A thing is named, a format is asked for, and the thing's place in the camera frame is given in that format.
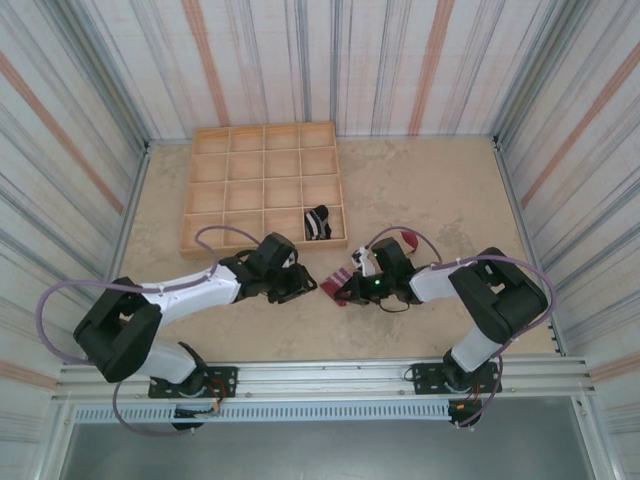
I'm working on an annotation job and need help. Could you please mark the beige sock purple stripes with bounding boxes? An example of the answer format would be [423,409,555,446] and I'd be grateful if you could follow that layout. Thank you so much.
[319,228,421,307]

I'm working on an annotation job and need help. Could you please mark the black white striped sock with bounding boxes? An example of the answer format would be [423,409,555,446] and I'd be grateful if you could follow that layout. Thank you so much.
[351,246,377,277]
[303,204,334,242]

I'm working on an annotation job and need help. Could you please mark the wooden compartment tray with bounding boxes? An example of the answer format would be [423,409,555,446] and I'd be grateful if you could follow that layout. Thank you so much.
[179,121,350,261]

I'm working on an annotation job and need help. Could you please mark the aluminium table edge profile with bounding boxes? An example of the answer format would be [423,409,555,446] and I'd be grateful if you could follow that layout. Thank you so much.
[107,141,153,296]
[492,134,569,357]

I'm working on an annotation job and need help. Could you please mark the black connector box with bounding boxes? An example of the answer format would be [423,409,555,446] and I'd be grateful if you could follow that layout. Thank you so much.
[172,404,222,431]
[447,398,484,429]

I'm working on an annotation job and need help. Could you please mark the grey metal sheet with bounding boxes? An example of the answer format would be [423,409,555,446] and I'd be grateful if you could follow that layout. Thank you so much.
[59,423,601,480]

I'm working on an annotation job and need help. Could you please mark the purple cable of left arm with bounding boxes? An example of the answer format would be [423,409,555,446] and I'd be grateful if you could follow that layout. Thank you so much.
[38,225,264,437]

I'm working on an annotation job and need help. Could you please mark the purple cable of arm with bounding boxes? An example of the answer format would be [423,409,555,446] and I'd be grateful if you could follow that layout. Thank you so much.
[364,226,557,430]
[38,225,264,437]

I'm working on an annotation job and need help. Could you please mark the aluminium mounting rail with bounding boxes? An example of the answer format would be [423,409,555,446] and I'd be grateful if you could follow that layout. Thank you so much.
[52,356,599,404]

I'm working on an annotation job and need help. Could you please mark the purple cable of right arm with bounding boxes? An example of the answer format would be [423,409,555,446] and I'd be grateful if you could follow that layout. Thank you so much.
[364,226,557,430]

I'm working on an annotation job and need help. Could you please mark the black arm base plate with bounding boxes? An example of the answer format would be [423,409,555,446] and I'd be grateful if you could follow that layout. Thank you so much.
[148,366,239,400]
[410,360,503,397]

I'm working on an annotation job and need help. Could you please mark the grey slotted cable duct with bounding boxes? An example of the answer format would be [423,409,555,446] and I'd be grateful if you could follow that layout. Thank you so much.
[73,401,484,425]

